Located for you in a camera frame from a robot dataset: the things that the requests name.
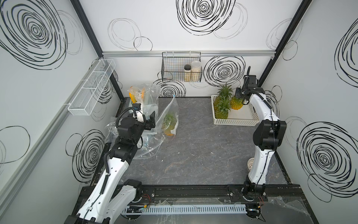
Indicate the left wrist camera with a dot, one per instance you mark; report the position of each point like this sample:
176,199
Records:
138,112

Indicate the white-lid spice jar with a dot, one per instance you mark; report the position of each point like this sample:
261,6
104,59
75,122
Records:
196,71

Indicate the white round sink strainer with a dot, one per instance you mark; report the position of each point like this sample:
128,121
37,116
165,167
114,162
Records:
250,164

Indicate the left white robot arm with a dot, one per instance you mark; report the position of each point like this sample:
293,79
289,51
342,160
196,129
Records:
104,206

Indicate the cream perforated plastic basket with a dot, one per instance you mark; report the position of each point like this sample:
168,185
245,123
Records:
246,116

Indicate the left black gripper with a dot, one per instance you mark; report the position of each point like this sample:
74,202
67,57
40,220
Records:
148,126

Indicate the mint green toaster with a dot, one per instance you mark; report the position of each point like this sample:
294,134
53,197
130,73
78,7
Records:
147,103

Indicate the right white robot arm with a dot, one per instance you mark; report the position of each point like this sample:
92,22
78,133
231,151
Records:
267,137

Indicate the left yellow toast slice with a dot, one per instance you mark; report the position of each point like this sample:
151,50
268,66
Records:
132,94

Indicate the yellow toast slice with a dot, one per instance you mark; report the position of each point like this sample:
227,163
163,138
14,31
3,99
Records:
143,95
132,94

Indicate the right yellow toast slice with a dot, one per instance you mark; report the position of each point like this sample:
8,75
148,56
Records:
143,95

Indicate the white mesh wall shelf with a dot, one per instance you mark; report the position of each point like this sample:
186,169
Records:
89,94

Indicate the dark-lid spice jar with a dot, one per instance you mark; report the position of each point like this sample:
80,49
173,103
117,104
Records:
187,73

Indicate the black wire wall basket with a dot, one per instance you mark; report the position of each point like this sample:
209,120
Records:
173,63

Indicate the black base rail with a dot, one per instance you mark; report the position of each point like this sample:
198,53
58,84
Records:
232,192

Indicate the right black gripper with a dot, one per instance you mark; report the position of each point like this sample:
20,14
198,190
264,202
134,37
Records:
237,89

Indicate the grey slotted cable duct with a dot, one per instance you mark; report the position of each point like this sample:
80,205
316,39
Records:
187,209

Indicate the clear zip-top bag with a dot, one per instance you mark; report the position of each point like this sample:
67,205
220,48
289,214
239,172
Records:
172,107
154,91
150,146

